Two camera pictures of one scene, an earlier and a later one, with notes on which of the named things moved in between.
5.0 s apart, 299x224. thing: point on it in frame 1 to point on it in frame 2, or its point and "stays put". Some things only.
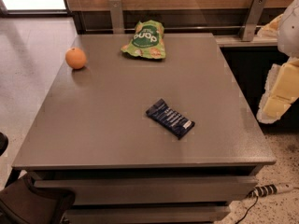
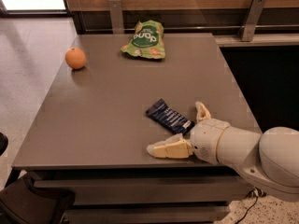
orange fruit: [76, 57] stays put
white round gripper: [289, 32] to [206, 139]
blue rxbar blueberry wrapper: [170, 119] stays put
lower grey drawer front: [147, 214] stays put
